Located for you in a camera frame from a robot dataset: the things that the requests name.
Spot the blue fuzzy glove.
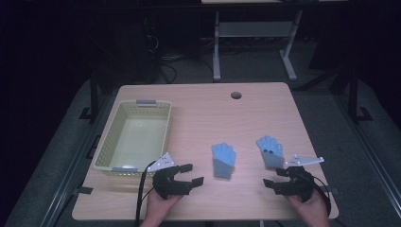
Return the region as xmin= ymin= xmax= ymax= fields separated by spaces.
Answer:
xmin=255 ymin=135 xmax=285 ymax=170
xmin=211 ymin=142 xmax=237 ymax=181

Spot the black metal stand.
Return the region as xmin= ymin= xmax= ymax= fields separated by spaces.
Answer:
xmin=346 ymin=67 xmax=375 ymax=124
xmin=78 ymin=67 xmax=102 ymax=122

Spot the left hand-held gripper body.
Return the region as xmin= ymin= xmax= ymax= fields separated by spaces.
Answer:
xmin=147 ymin=152 xmax=193 ymax=201

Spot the dark cable bundle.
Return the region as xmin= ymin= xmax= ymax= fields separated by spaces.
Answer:
xmin=157 ymin=51 xmax=216 ymax=84

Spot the person's left hand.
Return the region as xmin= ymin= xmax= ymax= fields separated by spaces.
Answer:
xmin=144 ymin=188 xmax=183 ymax=219

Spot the black looped cable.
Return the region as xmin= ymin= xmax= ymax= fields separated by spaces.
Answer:
xmin=310 ymin=174 xmax=333 ymax=217

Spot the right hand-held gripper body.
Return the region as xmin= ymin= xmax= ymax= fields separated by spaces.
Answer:
xmin=276 ymin=154 xmax=325 ymax=202

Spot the black table clamp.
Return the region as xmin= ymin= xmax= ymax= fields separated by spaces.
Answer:
xmin=72 ymin=186 xmax=95 ymax=196
xmin=321 ymin=185 xmax=340 ymax=195

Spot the pale yellow perforated plastic basket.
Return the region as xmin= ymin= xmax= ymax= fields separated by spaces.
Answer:
xmin=93 ymin=99 xmax=173 ymax=178

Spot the person's right hand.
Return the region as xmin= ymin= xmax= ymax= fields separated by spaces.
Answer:
xmin=287 ymin=192 xmax=329 ymax=218

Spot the white metal desk frame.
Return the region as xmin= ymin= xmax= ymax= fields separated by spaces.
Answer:
xmin=200 ymin=0 xmax=305 ymax=82

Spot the aluminium rail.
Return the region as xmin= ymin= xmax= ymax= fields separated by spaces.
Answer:
xmin=41 ymin=94 xmax=119 ymax=227
xmin=334 ymin=91 xmax=401 ymax=218

